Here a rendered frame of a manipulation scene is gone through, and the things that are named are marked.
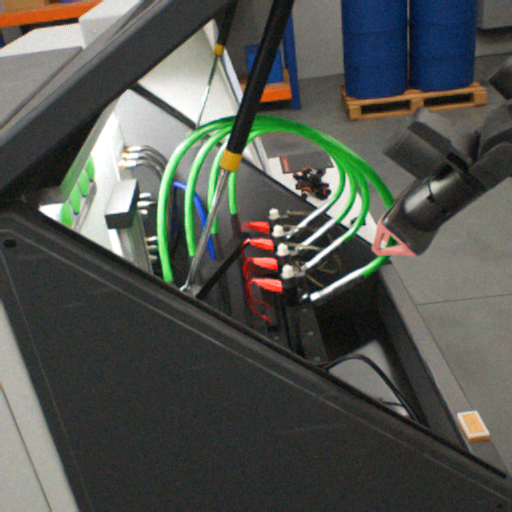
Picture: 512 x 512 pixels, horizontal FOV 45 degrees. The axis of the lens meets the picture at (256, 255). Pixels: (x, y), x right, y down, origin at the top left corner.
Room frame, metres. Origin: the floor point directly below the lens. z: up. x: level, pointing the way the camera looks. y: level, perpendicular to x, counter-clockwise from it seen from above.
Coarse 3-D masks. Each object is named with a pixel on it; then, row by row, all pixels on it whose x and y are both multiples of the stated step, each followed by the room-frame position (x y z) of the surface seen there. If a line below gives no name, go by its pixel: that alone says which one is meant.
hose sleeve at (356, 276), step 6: (360, 270) 0.79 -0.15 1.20; (348, 276) 0.79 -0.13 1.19; (354, 276) 0.79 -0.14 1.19; (360, 276) 0.78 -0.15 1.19; (336, 282) 0.80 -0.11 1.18; (342, 282) 0.79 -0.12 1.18; (348, 282) 0.79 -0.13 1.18; (354, 282) 0.78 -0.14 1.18; (330, 288) 0.80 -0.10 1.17; (336, 288) 0.79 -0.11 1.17; (342, 288) 0.79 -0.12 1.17; (348, 288) 0.79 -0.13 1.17; (324, 294) 0.80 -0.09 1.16; (330, 294) 0.80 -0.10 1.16; (336, 294) 0.80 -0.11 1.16
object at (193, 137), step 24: (216, 120) 0.86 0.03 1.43; (264, 120) 0.83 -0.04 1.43; (288, 120) 0.82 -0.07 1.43; (192, 144) 0.88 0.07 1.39; (336, 144) 0.79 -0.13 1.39; (168, 168) 0.89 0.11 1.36; (360, 168) 0.78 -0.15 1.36; (168, 192) 0.90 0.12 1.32; (384, 192) 0.77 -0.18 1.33; (168, 264) 0.91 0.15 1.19
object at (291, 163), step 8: (312, 152) 1.95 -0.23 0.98; (320, 152) 1.94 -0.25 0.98; (280, 160) 1.91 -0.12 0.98; (288, 160) 1.90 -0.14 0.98; (296, 160) 1.89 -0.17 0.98; (304, 160) 1.88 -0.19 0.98; (312, 160) 1.87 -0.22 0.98; (320, 160) 1.86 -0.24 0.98; (328, 160) 1.85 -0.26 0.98; (288, 168) 1.83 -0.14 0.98; (296, 168) 1.82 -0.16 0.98; (312, 168) 1.80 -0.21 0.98
